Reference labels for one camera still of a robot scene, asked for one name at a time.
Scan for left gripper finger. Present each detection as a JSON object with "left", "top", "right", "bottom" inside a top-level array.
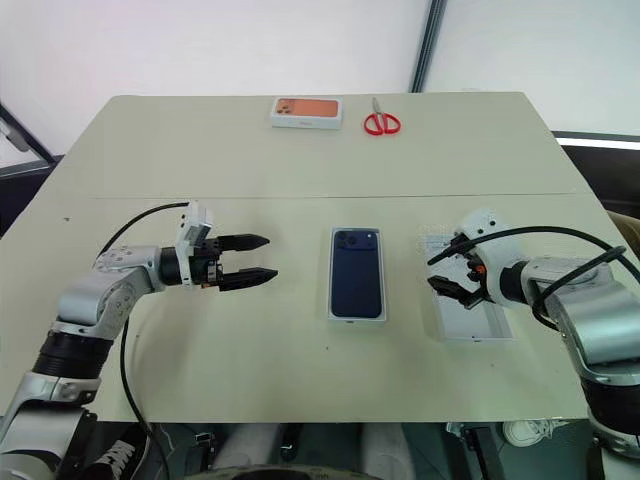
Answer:
[
  {"left": 220, "top": 267, "right": 279, "bottom": 293},
  {"left": 219, "top": 232, "right": 272, "bottom": 254}
]

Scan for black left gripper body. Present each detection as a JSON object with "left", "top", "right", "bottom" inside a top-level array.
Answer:
[{"left": 191, "top": 238, "right": 226, "bottom": 292}]

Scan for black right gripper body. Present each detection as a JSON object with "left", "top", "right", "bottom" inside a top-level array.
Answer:
[{"left": 461, "top": 251, "right": 490, "bottom": 310}]

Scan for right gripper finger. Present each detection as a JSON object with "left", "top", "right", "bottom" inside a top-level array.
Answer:
[
  {"left": 425, "top": 240, "right": 474, "bottom": 267},
  {"left": 427, "top": 274, "right": 477, "bottom": 308}
]

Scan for dark blue smartphone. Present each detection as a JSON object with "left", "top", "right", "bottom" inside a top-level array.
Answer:
[{"left": 329, "top": 228, "right": 384, "bottom": 320}]

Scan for white phone box lid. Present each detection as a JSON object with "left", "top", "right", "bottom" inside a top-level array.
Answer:
[{"left": 418, "top": 227, "right": 517, "bottom": 343}]

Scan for box with brown insert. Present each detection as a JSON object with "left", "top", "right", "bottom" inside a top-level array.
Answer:
[{"left": 326, "top": 226, "right": 390, "bottom": 327}]

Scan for orange printed phone box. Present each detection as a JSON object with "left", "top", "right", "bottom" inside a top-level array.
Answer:
[{"left": 270, "top": 95, "right": 345, "bottom": 133}]

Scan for metal table clamp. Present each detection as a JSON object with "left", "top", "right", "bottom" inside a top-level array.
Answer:
[{"left": 444, "top": 421, "right": 477, "bottom": 442}]

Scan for brown object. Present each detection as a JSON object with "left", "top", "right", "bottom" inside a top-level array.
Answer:
[{"left": 604, "top": 209, "right": 640, "bottom": 252}]

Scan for black table leg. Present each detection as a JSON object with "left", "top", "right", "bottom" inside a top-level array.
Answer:
[{"left": 468, "top": 427, "right": 502, "bottom": 480}]

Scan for grey padded cylinder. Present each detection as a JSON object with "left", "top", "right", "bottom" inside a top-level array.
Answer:
[{"left": 359, "top": 423, "right": 417, "bottom": 480}]

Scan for black white laced sneaker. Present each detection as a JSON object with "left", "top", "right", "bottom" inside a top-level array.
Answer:
[{"left": 82, "top": 423, "right": 152, "bottom": 480}]

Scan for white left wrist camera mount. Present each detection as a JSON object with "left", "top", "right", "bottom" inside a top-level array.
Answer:
[{"left": 174, "top": 199, "right": 217, "bottom": 288}]

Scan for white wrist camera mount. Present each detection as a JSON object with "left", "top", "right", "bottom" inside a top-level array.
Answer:
[
  {"left": 174, "top": 199, "right": 217, "bottom": 288},
  {"left": 451, "top": 208, "right": 527, "bottom": 307}
]

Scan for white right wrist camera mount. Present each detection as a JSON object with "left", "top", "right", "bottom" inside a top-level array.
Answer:
[{"left": 451, "top": 208, "right": 527, "bottom": 307}]

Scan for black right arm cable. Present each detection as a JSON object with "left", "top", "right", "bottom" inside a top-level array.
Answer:
[{"left": 449, "top": 226, "right": 629, "bottom": 332}]

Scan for red handled scissors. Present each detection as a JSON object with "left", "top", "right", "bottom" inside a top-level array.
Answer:
[{"left": 362, "top": 96, "right": 403, "bottom": 137}]

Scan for dark window frame post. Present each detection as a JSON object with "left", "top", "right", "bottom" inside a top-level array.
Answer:
[{"left": 410, "top": 0, "right": 450, "bottom": 94}]

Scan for grey metal frame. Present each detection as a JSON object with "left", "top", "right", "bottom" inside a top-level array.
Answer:
[{"left": 0, "top": 101, "right": 67, "bottom": 182}]

